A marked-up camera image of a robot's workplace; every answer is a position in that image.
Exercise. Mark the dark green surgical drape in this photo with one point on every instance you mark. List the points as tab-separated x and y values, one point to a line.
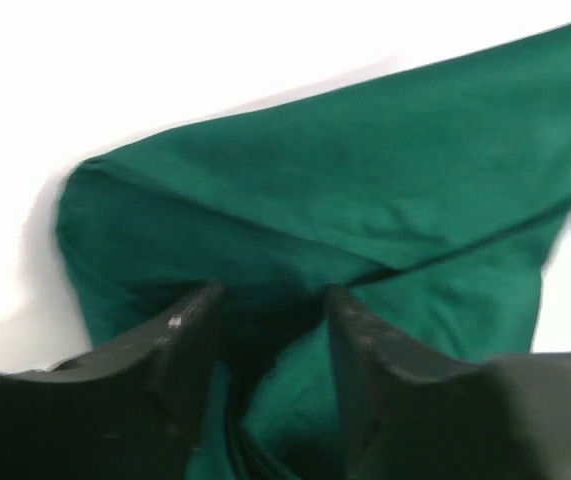
435	194

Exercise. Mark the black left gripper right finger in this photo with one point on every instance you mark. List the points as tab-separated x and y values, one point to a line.
410	412

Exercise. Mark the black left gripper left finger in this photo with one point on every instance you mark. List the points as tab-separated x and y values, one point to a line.
132	408

